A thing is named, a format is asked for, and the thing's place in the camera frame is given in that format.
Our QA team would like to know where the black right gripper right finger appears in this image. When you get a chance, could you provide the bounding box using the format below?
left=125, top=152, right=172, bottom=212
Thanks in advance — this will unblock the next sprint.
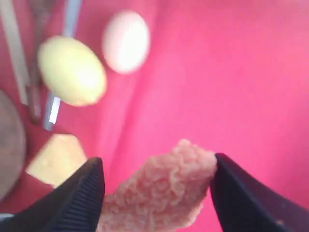
left=210, top=153, right=309, bottom=232

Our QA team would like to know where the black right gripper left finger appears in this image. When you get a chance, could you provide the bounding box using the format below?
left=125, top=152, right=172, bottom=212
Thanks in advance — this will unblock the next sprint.
left=0, top=157, right=105, bottom=232

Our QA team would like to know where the fried chicken piece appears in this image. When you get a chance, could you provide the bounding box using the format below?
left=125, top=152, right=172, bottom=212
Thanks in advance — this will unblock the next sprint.
left=97, top=140, right=217, bottom=232

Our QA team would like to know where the yellow lemon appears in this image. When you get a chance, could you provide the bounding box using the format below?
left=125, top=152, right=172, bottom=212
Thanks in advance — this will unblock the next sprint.
left=38, top=35, right=107, bottom=107

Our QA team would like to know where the brown egg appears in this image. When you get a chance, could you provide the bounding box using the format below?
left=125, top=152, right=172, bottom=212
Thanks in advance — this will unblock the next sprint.
left=102, top=10, right=150, bottom=74

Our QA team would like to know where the yellow cheese wedge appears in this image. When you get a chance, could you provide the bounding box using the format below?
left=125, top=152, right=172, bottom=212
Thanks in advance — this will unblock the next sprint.
left=26, top=134, right=87, bottom=188

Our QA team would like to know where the brown wooden plate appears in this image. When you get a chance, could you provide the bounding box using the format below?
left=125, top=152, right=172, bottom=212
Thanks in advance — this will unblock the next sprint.
left=0, top=91, right=26, bottom=200

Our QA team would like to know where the red scalloped table cloth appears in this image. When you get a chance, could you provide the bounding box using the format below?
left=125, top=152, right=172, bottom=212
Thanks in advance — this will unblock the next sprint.
left=0, top=0, right=309, bottom=232

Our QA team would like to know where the steel table knife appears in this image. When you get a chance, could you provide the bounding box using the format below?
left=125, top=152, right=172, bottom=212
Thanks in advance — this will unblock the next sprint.
left=43, top=0, right=83, bottom=131

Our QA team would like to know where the upper wooden chopstick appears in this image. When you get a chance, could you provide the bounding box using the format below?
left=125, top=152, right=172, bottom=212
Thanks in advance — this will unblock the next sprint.
left=0, top=0, right=30, bottom=105

